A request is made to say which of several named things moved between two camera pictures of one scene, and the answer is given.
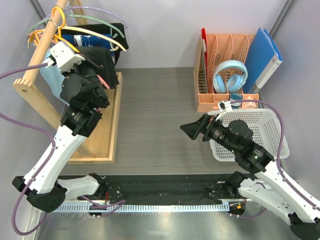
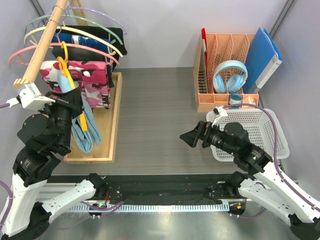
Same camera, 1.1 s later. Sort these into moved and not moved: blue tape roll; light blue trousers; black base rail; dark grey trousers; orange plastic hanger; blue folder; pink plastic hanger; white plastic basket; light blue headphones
Moved: light blue trousers; pink plastic hanger; orange plastic hanger; dark grey trousers
Not moved: light blue headphones; black base rail; blue folder; white plastic basket; blue tape roll
